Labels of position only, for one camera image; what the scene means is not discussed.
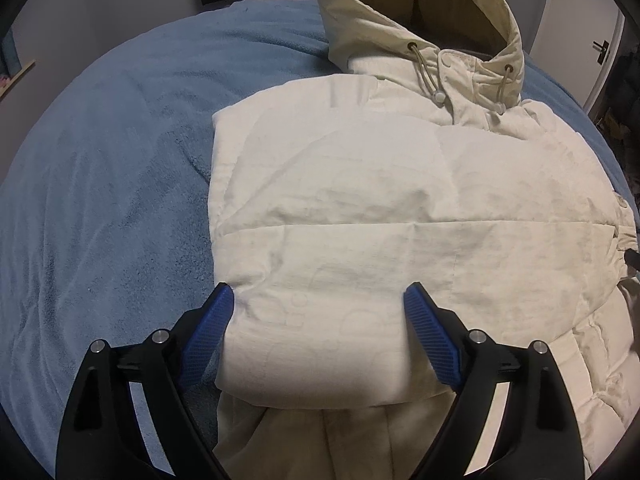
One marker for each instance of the blue fleece blanket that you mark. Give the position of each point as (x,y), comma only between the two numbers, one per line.
(125,160)

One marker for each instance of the wooden slat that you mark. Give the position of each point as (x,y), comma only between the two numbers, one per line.
(17,80)

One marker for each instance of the cream hooded puffer jacket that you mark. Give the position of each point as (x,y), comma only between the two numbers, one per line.
(375,185)

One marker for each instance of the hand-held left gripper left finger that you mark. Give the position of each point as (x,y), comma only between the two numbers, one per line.
(212,320)

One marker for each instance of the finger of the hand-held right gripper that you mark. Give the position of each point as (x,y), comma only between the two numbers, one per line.
(633,258)

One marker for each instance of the white door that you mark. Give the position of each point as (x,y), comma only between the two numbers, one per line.
(570,10)

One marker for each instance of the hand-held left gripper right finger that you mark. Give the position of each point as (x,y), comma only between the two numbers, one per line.
(425,322)

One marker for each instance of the pile of dark clothes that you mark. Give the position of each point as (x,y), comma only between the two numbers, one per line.
(620,120)

